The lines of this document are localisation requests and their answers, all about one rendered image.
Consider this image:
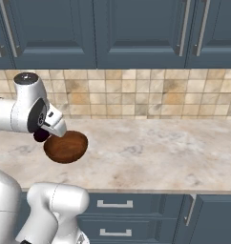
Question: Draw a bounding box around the blue base cupboard door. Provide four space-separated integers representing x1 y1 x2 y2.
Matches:
172 193 231 244

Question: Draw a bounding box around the brown round plate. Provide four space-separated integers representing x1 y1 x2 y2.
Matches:
43 130 90 165

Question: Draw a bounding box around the silver drawer handle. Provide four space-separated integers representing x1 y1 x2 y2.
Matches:
96 199 134 210
98 228 134 238

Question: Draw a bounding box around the dark purple eggplant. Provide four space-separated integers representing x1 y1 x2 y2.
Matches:
32 127 52 143

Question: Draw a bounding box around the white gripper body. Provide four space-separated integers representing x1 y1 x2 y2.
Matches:
43 115 68 138

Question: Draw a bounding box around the silver base cupboard handle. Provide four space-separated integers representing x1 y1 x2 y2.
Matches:
183 193 198 228

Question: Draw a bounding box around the blue drawer front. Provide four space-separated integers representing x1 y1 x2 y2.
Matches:
84 193 169 218
76 215 164 244

